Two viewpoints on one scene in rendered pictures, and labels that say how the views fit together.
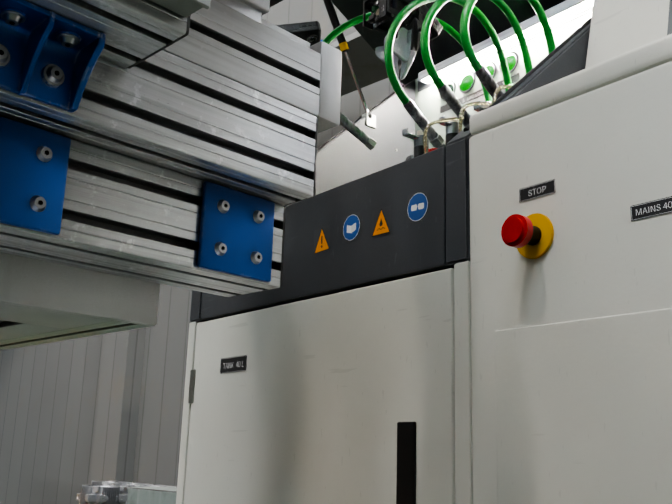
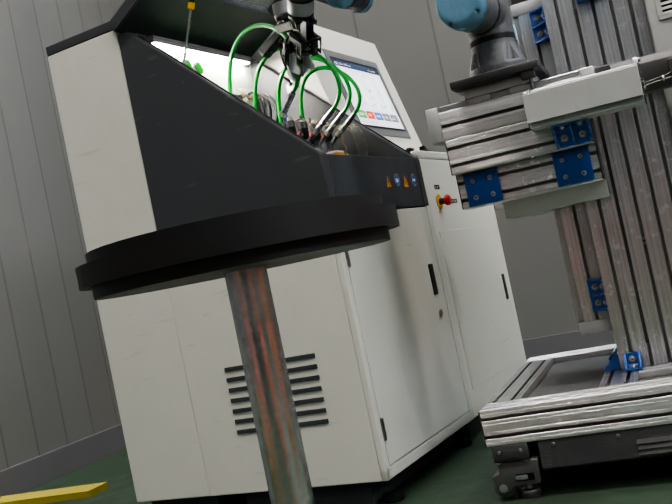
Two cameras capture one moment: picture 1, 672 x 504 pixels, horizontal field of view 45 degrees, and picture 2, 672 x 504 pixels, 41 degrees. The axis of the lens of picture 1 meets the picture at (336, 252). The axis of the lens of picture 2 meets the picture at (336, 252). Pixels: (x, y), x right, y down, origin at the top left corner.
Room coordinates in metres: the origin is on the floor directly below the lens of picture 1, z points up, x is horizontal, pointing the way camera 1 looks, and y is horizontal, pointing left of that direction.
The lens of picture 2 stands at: (2.50, 2.44, 0.62)
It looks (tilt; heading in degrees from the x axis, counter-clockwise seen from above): 2 degrees up; 245
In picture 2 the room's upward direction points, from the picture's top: 12 degrees counter-clockwise
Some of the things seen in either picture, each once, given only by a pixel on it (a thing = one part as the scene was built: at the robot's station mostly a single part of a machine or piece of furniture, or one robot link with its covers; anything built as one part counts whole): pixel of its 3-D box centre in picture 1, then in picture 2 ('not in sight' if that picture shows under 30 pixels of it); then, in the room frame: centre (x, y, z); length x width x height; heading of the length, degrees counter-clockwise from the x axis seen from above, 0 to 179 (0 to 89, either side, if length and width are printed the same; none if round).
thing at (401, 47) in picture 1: (399, 50); not in sight; (1.33, -0.10, 1.27); 0.06 x 0.03 x 0.09; 128
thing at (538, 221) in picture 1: (523, 232); (444, 200); (0.85, -0.21, 0.80); 0.05 x 0.04 x 0.05; 38
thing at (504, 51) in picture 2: not in sight; (496, 57); (1.08, 0.54, 1.09); 0.15 x 0.15 x 0.10
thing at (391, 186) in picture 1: (311, 250); (374, 183); (1.23, 0.04, 0.87); 0.62 x 0.04 x 0.16; 38
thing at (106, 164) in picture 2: not in sight; (252, 258); (1.39, -0.73, 0.75); 1.40 x 0.28 x 1.50; 38
